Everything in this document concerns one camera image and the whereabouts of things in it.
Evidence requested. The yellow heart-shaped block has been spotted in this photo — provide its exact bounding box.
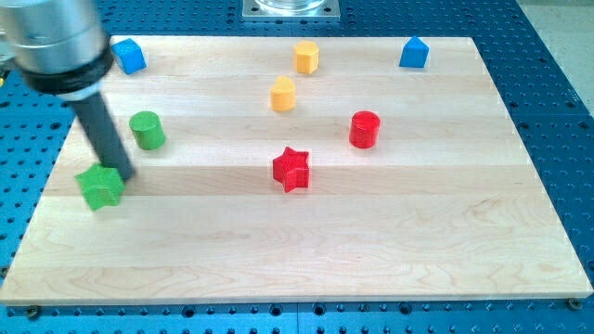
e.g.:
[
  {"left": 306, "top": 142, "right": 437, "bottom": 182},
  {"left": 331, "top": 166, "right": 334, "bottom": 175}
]
[{"left": 270, "top": 76, "right": 296, "bottom": 112}]

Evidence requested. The left board clamp screw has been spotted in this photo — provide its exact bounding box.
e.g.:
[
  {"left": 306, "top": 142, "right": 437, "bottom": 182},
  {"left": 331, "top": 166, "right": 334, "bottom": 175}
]
[{"left": 24, "top": 305, "right": 41, "bottom": 320}]

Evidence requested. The red star block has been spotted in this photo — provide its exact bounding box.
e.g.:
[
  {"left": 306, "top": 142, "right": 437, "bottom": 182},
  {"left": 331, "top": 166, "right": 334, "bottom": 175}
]
[{"left": 273, "top": 147, "right": 310, "bottom": 193}]

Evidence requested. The green star block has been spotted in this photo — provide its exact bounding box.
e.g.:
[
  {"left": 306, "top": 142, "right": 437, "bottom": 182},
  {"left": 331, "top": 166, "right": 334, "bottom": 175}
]
[{"left": 75, "top": 163, "right": 125, "bottom": 211}]

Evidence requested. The red cylinder block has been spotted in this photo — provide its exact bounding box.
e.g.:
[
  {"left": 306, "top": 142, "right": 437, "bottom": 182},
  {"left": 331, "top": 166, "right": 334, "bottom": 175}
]
[{"left": 349, "top": 110, "right": 381, "bottom": 148}]

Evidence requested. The yellow hexagon block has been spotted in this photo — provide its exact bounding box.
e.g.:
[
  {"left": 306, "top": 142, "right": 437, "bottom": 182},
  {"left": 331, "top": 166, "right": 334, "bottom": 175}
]
[{"left": 293, "top": 41, "right": 319, "bottom": 74}]

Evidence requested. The board clamp screw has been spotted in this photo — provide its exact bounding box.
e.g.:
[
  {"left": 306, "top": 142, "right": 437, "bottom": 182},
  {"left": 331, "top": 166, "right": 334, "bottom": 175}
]
[
  {"left": 24, "top": 305, "right": 41, "bottom": 320},
  {"left": 565, "top": 298, "right": 583, "bottom": 311}
]

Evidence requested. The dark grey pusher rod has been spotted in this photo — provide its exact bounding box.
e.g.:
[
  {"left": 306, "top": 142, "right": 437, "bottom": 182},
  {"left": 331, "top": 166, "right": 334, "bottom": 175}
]
[{"left": 71, "top": 92, "right": 135, "bottom": 181}]

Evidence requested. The blue pentagon block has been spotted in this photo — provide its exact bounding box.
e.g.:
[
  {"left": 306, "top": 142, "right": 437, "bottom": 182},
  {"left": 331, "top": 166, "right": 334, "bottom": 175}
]
[{"left": 399, "top": 36, "right": 430, "bottom": 68}]

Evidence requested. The light wooden board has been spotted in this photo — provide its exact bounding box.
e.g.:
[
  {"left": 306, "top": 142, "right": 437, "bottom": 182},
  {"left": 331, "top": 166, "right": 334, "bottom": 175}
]
[{"left": 1, "top": 36, "right": 592, "bottom": 305}]

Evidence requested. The green cylinder block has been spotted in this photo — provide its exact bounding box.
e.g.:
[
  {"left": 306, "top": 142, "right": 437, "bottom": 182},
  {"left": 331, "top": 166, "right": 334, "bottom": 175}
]
[{"left": 129, "top": 110, "right": 166, "bottom": 150}]

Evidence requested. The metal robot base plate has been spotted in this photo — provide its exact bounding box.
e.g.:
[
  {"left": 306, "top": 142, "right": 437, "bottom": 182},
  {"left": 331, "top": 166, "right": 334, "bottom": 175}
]
[{"left": 241, "top": 0, "right": 341, "bottom": 20}]

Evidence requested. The blue cube block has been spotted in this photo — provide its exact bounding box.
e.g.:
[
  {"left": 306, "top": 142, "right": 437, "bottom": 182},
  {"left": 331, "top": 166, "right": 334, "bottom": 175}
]
[{"left": 111, "top": 38, "right": 147, "bottom": 74}]

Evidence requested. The right board clamp screw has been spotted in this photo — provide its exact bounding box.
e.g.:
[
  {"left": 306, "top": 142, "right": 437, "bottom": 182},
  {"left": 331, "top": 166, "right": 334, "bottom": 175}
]
[{"left": 565, "top": 298, "right": 583, "bottom": 311}]

